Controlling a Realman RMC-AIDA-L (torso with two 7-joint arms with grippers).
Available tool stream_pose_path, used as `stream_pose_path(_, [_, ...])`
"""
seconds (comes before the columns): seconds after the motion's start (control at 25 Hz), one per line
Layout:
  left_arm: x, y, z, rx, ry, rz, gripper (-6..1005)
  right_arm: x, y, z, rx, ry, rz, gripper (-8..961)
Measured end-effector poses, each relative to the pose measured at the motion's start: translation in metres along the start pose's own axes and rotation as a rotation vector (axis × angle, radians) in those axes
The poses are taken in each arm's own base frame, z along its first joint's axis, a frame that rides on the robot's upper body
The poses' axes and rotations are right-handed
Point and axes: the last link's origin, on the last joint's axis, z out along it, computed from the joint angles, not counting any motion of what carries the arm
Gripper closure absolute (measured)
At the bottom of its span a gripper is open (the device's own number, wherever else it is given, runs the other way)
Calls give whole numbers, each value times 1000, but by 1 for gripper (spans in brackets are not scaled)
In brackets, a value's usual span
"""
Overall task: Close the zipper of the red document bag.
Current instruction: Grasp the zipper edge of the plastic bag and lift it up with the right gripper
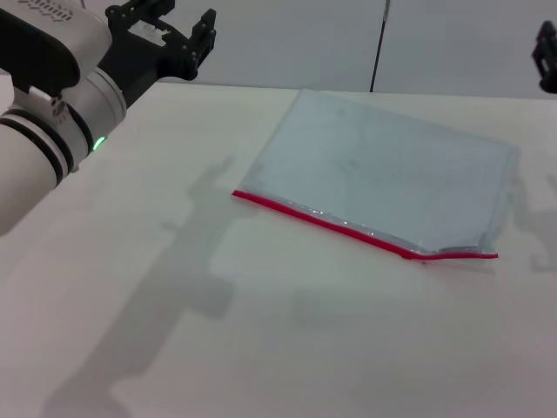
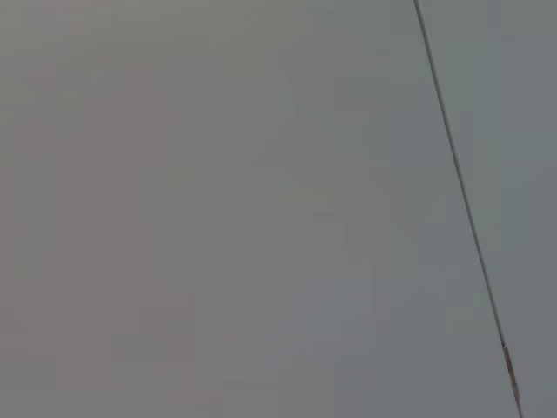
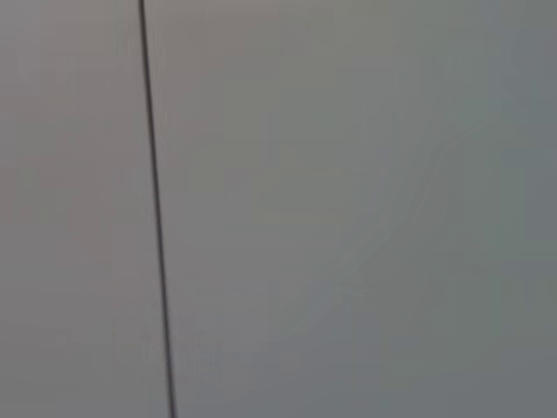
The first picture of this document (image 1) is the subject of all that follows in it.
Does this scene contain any clear red-zip document bag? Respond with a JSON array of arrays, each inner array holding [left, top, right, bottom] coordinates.
[[231, 88, 521, 262]]

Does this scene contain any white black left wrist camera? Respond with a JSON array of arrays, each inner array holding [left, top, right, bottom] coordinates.
[[0, 0, 112, 95]]

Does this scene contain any thin black pole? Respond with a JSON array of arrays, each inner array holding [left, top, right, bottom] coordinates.
[[369, 0, 392, 93]]

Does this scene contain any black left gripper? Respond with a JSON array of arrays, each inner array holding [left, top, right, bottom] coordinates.
[[97, 0, 218, 108]]

